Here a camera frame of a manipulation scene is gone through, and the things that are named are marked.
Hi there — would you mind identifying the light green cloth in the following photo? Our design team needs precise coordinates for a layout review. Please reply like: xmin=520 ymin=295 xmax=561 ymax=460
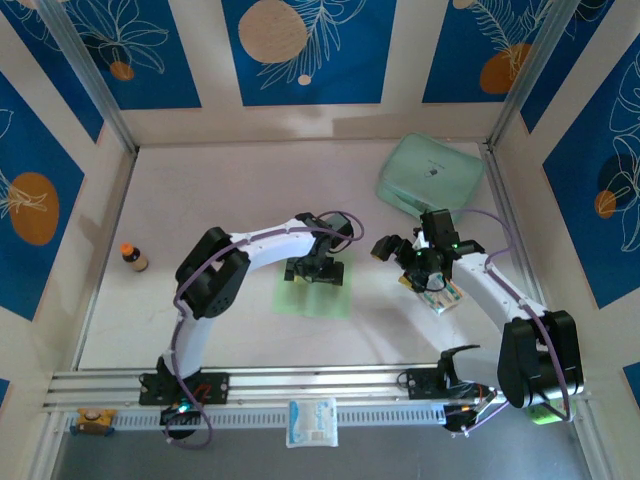
xmin=272 ymin=249 xmax=356 ymax=321

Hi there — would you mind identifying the colourful snack packet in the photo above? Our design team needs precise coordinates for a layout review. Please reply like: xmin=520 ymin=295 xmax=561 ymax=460
xmin=417 ymin=277 xmax=464 ymax=317

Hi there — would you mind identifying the mint green zip pouch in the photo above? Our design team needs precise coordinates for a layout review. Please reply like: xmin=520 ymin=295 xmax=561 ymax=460
xmin=374 ymin=132 xmax=487 ymax=230

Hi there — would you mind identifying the black controller board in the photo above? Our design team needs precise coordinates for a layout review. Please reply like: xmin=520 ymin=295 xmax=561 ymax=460
xmin=159 ymin=399 xmax=201 ymax=431
xmin=442 ymin=402 xmax=501 ymax=439

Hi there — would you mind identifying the white blue tissue packet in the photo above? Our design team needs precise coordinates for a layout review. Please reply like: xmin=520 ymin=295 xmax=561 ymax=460
xmin=285 ymin=397 xmax=340 ymax=449

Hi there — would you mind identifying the green can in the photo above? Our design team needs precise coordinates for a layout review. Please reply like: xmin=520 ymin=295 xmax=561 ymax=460
xmin=527 ymin=399 xmax=576 ymax=426

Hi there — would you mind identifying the yellow blue toy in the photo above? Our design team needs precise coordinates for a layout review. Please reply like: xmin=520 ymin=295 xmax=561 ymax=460
xmin=74 ymin=407 xmax=117 ymax=437

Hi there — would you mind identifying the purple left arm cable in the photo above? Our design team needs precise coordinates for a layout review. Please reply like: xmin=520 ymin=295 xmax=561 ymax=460
xmin=162 ymin=209 xmax=365 ymax=451

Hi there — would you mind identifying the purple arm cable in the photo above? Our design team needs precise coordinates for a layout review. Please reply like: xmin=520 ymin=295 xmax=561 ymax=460
xmin=162 ymin=209 xmax=365 ymax=451
xmin=444 ymin=208 xmax=576 ymax=436

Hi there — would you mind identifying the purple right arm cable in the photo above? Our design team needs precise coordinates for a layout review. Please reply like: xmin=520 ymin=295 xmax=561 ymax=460
xmin=444 ymin=208 xmax=576 ymax=436

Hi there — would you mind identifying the aluminium table edge rail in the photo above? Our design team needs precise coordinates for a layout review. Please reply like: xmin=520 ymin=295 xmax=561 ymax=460
xmin=480 ymin=142 xmax=549 ymax=321
xmin=72 ymin=149 xmax=139 ymax=371

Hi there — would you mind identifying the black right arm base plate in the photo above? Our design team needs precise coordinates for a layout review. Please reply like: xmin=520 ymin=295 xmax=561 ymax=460
xmin=405 ymin=367 xmax=496 ymax=401

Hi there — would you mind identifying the aluminium mounting rail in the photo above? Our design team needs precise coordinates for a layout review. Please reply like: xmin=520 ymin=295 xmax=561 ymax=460
xmin=42 ymin=362 xmax=594 ymax=412

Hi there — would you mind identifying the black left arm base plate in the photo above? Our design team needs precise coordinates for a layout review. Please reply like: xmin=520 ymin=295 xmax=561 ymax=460
xmin=138 ymin=370 xmax=231 ymax=406

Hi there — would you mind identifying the white slotted cable duct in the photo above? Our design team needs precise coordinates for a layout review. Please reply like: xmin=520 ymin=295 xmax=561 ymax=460
xmin=64 ymin=404 xmax=449 ymax=432

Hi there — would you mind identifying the aluminium frame post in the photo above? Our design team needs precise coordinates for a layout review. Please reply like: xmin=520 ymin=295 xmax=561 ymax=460
xmin=35 ymin=0 xmax=140 ymax=155
xmin=487 ymin=0 xmax=591 ymax=151

